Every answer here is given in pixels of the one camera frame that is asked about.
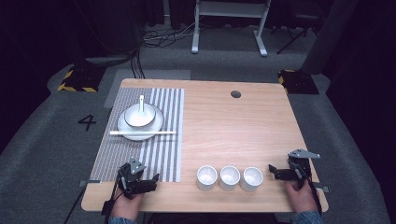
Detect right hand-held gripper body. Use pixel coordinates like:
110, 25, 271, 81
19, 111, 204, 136
287, 147, 321, 190

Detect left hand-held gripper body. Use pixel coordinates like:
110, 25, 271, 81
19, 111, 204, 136
117, 157, 157, 201

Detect person's left hand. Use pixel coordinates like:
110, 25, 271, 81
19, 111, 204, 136
109, 188, 145, 222

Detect person's right hand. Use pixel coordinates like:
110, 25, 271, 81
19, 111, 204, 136
283, 179, 319, 215

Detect white cup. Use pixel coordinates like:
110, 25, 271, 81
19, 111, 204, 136
195, 164, 219, 191
219, 165, 242, 191
239, 166, 264, 192

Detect grey table clamp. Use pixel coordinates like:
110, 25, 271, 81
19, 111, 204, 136
78, 179, 103, 189
312, 182, 330, 193

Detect grey striped placemat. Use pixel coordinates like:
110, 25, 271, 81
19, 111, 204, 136
89, 87, 186, 183

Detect white chopsticks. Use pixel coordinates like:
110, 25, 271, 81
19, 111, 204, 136
108, 130, 177, 136

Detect white plate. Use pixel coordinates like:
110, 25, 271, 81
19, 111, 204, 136
116, 104, 165, 142

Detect white bowl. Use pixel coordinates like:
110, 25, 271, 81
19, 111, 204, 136
123, 102, 157, 128

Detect white spoon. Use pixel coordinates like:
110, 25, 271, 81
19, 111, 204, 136
137, 94, 147, 116

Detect black yellow striped floor plate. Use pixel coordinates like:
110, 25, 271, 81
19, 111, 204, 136
277, 68, 320, 95
57, 66, 106, 93

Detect grey curtain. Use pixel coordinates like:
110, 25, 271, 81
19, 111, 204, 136
300, 0, 360, 76

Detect white metal stand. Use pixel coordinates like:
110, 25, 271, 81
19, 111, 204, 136
191, 0, 272, 58

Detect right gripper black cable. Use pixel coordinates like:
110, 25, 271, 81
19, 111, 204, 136
303, 169, 324, 217

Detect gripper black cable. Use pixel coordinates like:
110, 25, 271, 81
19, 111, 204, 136
63, 186, 87, 224
303, 169, 324, 217

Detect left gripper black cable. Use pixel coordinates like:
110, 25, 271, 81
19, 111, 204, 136
63, 186, 87, 224

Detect black floor cables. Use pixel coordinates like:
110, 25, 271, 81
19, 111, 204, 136
130, 49, 147, 79

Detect bundle of floor cables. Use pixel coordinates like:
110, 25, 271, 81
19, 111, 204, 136
142, 21, 198, 49

